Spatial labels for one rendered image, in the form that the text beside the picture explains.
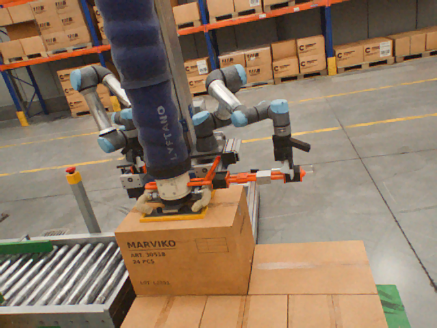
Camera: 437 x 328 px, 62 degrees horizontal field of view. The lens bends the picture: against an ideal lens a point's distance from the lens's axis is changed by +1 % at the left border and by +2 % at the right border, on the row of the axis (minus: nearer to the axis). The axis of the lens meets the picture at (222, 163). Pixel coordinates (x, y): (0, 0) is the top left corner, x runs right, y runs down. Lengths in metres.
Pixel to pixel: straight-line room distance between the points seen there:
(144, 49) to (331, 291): 1.37
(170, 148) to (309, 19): 8.66
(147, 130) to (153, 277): 0.76
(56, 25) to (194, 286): 8.76
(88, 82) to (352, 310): 1.87
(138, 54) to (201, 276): 1.07
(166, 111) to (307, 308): 1.09
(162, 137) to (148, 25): 0.48
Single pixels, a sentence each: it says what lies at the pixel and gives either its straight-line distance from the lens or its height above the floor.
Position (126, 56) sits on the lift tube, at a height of 1.73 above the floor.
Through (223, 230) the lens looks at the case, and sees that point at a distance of 1.66.
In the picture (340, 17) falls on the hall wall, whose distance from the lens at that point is 10.21.
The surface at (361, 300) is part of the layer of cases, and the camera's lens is 1.83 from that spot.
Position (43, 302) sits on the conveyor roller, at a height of 0.54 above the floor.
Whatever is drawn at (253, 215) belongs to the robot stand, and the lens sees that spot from 3.07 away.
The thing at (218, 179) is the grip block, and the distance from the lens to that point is 1.72.
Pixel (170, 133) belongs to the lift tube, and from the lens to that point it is 1.67.
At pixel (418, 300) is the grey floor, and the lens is 2.65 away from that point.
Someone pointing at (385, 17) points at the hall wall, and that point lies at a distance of 10.44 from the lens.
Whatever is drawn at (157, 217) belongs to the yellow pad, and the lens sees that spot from 1.82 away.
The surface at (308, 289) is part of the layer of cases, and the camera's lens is 1.87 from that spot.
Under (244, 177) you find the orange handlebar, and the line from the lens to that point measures 1.72.
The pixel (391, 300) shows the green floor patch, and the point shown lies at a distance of 2.62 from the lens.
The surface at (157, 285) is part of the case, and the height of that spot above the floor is 0.61.
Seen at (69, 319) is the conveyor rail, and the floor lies 0.54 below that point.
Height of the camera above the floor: 1.83
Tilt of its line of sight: 22 degrees down
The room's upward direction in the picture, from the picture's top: 12 degrees counter-clockwise
